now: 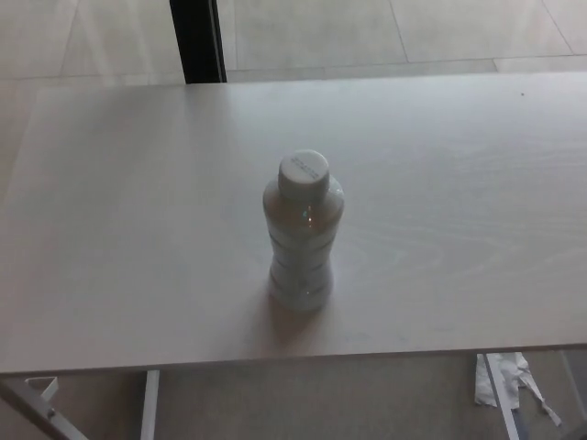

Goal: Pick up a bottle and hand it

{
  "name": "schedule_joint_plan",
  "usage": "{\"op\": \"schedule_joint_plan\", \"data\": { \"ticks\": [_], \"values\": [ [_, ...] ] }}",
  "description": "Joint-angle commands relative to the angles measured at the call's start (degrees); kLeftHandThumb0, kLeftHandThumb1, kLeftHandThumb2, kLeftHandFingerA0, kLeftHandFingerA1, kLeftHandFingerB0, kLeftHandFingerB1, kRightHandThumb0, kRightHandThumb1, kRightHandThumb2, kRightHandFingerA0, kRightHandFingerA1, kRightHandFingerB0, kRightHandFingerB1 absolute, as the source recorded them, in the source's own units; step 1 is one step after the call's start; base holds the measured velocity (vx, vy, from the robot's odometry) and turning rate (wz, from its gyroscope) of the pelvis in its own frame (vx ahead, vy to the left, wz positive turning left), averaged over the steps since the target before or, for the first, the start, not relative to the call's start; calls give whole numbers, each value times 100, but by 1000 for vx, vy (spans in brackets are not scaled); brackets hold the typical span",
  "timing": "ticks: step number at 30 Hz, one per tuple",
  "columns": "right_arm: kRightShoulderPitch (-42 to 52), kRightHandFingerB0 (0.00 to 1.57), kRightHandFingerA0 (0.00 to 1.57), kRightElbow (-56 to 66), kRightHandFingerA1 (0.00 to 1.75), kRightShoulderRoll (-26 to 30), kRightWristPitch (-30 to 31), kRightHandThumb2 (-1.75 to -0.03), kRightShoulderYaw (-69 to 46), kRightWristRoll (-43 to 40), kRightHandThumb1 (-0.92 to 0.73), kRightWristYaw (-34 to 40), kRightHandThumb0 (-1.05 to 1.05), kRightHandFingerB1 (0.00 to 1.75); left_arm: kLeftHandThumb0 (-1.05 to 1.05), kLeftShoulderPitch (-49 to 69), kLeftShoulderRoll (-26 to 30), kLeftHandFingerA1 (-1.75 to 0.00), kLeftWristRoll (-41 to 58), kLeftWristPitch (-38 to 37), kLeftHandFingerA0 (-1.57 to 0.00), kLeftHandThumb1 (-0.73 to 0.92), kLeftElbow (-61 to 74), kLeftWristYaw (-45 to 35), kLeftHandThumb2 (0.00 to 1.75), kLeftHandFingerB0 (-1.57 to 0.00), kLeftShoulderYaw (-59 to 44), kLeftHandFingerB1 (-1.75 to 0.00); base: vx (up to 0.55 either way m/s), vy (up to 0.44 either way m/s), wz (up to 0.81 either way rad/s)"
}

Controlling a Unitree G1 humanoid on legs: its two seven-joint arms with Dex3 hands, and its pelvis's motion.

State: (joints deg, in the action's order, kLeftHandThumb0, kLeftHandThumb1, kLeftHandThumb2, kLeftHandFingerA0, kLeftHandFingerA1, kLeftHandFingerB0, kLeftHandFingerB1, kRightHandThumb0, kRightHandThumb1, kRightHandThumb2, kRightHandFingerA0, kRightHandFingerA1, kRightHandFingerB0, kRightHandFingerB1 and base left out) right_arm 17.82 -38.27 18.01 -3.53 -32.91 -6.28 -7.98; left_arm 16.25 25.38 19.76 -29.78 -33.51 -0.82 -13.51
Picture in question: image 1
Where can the crumpled white paper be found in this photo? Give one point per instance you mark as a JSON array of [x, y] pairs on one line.
[[486, 385]]

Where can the white diagonal table brace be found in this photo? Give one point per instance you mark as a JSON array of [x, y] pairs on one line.
[[41, 408]]

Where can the white straight table leg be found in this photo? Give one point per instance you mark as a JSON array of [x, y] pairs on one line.
[[149, 408]]

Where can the white capped plastic bottle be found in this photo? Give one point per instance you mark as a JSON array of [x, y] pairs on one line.
[[300, 256]]

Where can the white slanted table leg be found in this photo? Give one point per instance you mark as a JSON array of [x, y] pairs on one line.
[[506, 399]]

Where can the black vertical pillar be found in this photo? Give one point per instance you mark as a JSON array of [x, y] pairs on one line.
[[197, 41]]

